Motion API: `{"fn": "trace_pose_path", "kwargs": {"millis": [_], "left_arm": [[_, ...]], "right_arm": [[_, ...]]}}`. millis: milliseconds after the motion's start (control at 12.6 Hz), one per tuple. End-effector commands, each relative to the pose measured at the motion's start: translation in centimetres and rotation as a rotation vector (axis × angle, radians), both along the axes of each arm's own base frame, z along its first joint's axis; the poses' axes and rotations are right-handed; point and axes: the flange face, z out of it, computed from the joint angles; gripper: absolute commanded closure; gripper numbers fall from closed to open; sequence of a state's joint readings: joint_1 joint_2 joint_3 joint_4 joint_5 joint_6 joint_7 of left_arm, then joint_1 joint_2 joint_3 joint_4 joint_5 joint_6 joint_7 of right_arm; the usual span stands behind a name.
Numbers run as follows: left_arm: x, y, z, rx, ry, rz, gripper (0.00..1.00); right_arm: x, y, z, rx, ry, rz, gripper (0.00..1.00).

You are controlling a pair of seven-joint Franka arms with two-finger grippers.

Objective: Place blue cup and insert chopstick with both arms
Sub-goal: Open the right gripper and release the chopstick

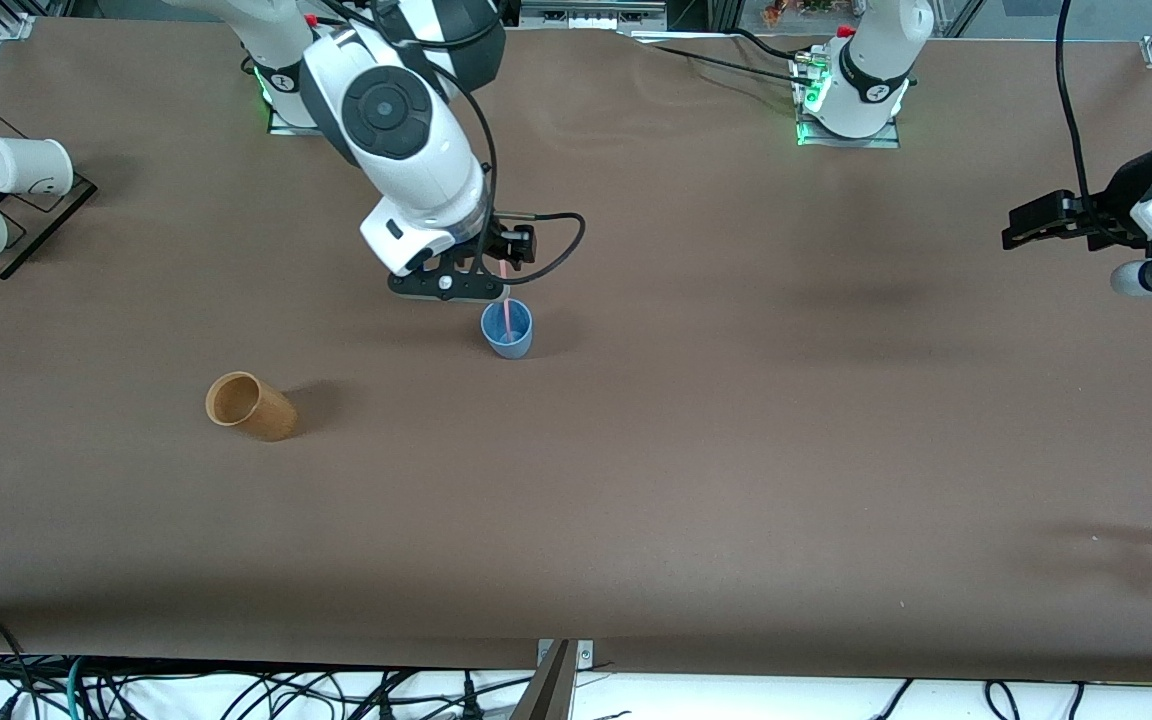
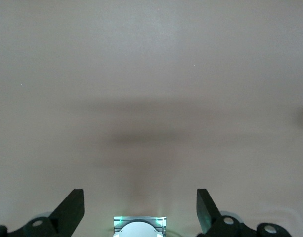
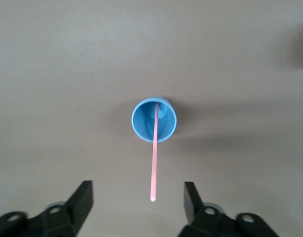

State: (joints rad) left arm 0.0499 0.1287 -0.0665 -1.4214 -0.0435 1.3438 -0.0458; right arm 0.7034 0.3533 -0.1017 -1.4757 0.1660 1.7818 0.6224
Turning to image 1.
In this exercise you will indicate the brown bamboo cup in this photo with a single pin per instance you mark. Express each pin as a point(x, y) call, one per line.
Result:
point(271, 420)

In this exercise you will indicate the dark metal pole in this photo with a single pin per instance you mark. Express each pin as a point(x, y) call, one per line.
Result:
point(548, 695)

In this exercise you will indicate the small metal table bracket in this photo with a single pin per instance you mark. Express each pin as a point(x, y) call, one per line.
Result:
point(584, 655)

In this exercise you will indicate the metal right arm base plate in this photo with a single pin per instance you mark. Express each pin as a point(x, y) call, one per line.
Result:
point(276, 125)

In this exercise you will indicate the blue plastic cup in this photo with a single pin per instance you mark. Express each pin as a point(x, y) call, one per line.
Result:
point(521, 345)

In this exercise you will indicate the grey metal box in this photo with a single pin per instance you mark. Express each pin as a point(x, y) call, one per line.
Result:
point(591, 15)

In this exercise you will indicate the pink straw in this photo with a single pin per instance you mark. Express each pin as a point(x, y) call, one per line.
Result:
point(506, 315)

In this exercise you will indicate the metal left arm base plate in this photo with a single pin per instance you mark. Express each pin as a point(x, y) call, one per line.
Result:
point(851, 140)

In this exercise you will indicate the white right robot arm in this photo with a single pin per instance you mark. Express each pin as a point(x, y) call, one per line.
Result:
point(396, 110)

